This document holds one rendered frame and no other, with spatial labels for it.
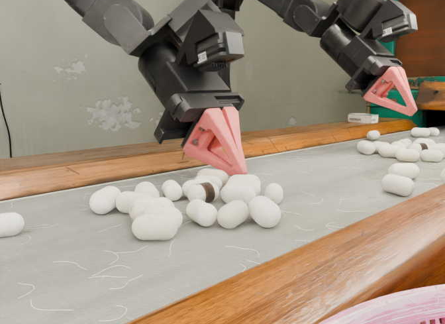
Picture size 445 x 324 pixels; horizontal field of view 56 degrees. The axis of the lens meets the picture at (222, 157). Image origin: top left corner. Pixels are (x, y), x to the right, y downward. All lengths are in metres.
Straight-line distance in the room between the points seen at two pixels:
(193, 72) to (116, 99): 2.21
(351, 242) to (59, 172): 0.34
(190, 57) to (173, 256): 0.25
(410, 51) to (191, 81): 0.85
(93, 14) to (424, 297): 0.46
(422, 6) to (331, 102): 1.04
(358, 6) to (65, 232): 0.58
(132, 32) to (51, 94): 2.01
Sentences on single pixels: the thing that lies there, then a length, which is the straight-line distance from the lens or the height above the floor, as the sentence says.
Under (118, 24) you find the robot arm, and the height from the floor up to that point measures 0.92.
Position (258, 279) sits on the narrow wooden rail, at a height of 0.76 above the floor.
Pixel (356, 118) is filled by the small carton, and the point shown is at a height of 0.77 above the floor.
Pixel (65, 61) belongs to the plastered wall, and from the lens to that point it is 2.55.
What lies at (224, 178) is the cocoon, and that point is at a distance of 0.45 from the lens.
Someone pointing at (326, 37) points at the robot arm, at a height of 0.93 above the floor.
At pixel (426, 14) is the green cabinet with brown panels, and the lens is 1.24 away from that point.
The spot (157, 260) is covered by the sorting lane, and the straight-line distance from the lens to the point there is 0.28.
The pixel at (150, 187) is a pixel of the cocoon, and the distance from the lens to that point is 0.39.
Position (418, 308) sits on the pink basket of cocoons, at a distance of 0.19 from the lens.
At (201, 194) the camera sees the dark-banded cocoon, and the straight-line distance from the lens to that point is 0.39.
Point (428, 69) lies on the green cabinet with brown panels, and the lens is 1.22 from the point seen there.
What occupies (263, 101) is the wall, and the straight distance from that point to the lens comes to 2.45.
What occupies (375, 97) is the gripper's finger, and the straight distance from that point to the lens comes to 0.74.
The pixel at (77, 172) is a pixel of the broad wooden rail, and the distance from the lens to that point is 0.50.
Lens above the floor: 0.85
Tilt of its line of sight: 10 degrees down
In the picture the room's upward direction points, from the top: straight up
